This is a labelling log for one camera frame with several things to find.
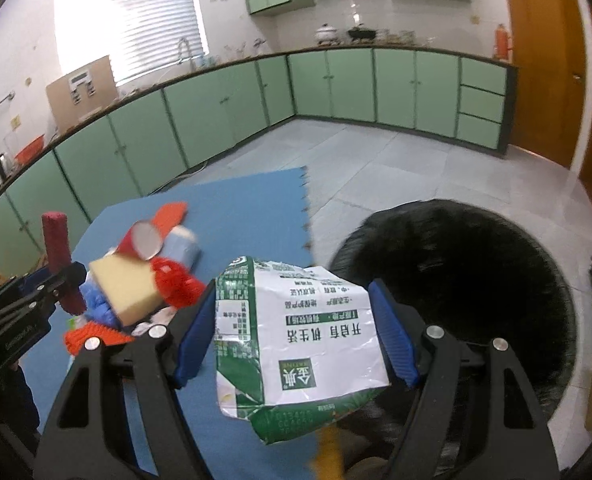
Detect blue knitted cloth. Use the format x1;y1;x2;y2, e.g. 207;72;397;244
82;280;122;327

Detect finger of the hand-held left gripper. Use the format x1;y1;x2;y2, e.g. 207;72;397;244
36;261;88;306
0;270;52;306

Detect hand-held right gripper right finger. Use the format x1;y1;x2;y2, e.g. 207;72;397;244
367;279;561;480

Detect blue white paper cup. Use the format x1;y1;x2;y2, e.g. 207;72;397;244
162;226;200;272

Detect orange plastic basin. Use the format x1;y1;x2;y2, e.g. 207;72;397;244
15;135;45;164

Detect white green milk carton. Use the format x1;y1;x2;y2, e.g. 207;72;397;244
215;256;392;445

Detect wooden door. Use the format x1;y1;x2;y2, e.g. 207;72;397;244
498;0;592;226

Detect green lower kitchen cabinets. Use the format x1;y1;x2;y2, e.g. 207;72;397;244
0;47;519;271

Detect red fire extinguisher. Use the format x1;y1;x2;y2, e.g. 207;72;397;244
493;23;513;61

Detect dark red stick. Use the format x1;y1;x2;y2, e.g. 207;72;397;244
41;211;86;314

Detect red paper cup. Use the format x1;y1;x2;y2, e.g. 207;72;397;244
112;220;165;262

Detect cardboard box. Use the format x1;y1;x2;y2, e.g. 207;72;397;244
46;55;118;133

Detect white window blind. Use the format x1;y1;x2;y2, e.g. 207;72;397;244
53;0;209;88

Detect yellow sponge block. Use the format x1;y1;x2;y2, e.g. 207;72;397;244
88;255;163;326

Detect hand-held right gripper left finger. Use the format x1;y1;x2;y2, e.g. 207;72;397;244
32;280;217;480

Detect orange foam net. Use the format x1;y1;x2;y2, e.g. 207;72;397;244
63;322;137;358
151;202;189;241

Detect yellow wrapper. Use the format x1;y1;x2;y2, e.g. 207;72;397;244
315;425;348;480

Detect blue foam mat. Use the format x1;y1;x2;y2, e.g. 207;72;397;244
16;166;392;480

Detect red knitted cloth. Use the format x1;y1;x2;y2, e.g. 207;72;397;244
151;257;205;309

